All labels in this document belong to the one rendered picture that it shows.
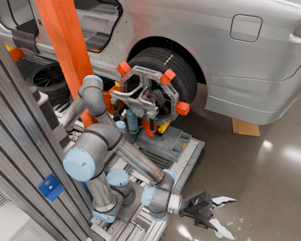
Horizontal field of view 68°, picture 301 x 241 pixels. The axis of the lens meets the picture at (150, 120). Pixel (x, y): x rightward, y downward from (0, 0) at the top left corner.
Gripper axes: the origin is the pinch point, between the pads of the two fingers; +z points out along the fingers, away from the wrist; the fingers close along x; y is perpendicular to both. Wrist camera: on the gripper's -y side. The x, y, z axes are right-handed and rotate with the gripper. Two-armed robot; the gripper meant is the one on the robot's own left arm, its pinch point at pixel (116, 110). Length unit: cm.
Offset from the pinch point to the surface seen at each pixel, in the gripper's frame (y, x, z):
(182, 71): -25, 57, 0
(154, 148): 66, 30, 2
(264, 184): 83, 124, -59
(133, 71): -27.9, 19.6, 9.0
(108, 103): 13.4, -5.6, 27.6
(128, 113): 9.0, 9.9, 3.1
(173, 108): -2.3, 44.5, -15.5
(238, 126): 82, 139, 17
